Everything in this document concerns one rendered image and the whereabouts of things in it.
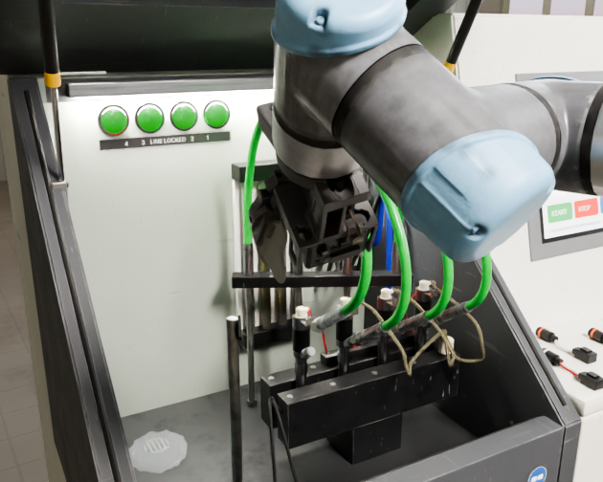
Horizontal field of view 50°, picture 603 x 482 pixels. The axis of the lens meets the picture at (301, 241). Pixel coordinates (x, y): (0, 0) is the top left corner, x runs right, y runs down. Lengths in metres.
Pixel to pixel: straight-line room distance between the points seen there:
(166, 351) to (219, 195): 0.31
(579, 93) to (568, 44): 0.95
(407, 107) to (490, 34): 0.91
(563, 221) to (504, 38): 0.36
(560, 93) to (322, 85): 0.16
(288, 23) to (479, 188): 0.14
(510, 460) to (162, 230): 0.68
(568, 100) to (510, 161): 0.12
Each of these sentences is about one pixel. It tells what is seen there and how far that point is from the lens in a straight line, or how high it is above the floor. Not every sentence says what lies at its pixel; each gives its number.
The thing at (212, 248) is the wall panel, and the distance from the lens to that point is 1.23.
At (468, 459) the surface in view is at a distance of 0.98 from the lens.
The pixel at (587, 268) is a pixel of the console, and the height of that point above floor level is 1.07.
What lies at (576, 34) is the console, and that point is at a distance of 1.43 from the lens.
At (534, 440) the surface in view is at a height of 0.95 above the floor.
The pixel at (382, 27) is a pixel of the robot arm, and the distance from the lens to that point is 0.37.
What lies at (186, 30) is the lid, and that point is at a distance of 1.07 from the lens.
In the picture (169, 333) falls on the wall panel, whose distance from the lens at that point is 1.26.
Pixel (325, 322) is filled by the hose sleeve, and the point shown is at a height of 1.12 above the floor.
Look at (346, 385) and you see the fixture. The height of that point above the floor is 0.98.
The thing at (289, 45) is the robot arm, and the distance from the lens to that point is 0.39.
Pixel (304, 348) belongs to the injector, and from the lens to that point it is 1.03.
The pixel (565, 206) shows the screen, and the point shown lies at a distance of 1.36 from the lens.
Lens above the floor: 1.51
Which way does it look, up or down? 17 degrees down
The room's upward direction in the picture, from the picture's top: straight up
